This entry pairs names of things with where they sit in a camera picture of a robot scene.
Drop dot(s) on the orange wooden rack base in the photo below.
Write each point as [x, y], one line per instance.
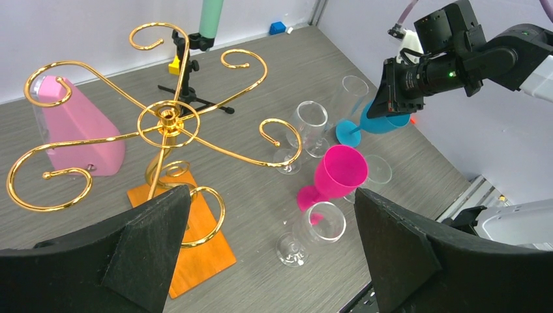
[205, 251]

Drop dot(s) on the gold wire glass rack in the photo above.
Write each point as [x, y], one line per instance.
[166, 124]

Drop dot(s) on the small blue block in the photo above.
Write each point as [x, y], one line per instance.
[277, 28]

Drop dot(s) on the clear wine glass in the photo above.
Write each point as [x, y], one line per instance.
[348, 96]

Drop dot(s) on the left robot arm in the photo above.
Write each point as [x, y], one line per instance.
[510, 220]

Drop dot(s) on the light pink plastic glass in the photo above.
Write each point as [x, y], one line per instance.
[79, 119]

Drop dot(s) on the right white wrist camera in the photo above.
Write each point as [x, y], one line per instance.
[408, 39]

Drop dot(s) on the mint green cylinder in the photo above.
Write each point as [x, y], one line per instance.
[210, 18]

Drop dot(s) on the black yellow tripod stand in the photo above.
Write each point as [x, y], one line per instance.
[187, 93]

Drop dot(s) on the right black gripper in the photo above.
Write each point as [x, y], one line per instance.
[403, 87]

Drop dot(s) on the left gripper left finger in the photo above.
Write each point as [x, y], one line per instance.
[122, 264]

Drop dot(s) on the black base frame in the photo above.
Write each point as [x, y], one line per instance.
[364, 302]

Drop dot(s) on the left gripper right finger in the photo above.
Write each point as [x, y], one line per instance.
[419, 265]

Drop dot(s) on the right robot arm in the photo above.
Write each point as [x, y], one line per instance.
[456, 55]

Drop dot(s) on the slotted metal rail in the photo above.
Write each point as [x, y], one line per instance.
[480, 192]

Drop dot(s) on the blue plastic wine glass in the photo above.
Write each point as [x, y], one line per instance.
[348, 133]

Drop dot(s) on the clear flute glass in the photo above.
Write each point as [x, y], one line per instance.
[309, 119]

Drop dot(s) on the magenta plastic wine glass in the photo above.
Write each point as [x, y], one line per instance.
[341, 170]

